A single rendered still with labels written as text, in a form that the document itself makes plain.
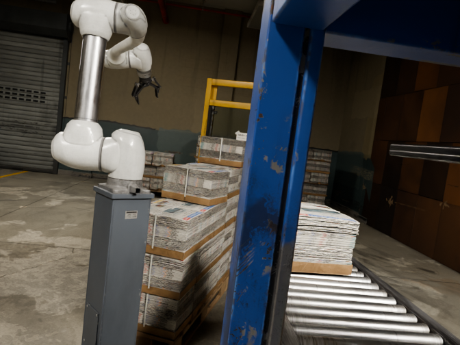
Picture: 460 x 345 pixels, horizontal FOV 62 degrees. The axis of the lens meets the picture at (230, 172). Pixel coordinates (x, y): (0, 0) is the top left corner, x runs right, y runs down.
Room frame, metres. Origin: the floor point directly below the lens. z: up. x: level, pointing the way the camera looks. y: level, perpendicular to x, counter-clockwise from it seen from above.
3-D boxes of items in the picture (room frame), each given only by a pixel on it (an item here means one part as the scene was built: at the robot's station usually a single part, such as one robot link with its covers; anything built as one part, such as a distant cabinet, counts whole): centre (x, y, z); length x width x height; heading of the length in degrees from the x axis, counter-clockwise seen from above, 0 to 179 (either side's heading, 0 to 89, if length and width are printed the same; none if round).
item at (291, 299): (1.26, -0.43, 0.78); 0.47 x 0.05 x 0.05; 96
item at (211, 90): (3.86, 0.28, 0.97); 0.09 x 0.09 x 1.75; 76
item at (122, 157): (1.75, 0.48, 1.17); 0.18 x 0.16 x 0.22; 99
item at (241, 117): (3.80, -0.04, 1.28); 0.57 x 0.01 x 0.65; 76
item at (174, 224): (2.66, 0.24, 0.42); 1.17 x 0.39 x 0.83; 166
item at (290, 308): (1.20, -0.43, 0.78); 0.47 x 0.05 x 0.05; 96
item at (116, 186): (1.73, 0.46, 1.03); 0.22 x 0.18 x 0.06; 42
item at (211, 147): (3.36, 0.06, 0.65); 0.39 x 0.30 x 1.29; 76
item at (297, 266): (1.57, -0.38, 0.83); 0.29 x 0.16 x 0.04; 100
